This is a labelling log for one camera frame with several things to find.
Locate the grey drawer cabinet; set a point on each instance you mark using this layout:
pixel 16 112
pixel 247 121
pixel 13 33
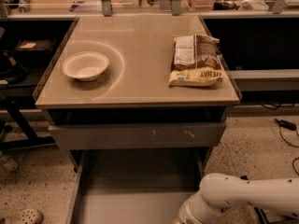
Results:
pixel 134 89

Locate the white paper bowl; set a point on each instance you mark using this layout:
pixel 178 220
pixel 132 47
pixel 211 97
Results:
pixel 85 65

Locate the black box with label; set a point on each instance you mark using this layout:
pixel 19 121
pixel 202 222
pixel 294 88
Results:
pixel 34 53

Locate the plastic bottle on floor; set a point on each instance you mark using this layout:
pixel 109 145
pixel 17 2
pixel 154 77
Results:
pixel 8 162

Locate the grey top drawer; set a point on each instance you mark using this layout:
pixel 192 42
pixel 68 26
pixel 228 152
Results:
pixel 144 135

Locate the grey drawer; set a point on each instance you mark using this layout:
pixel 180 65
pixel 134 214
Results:
pixel 144 135
pixel 133 186

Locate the black table leg frame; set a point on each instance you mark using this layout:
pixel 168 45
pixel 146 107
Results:
pixel 32 140

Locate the brown yellow snack bag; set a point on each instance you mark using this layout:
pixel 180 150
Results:
pixel 195 61

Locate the white perforated clog shoe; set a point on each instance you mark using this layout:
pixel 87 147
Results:
pixel 26 216

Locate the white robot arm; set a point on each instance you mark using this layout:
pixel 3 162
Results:
pixel 219 194

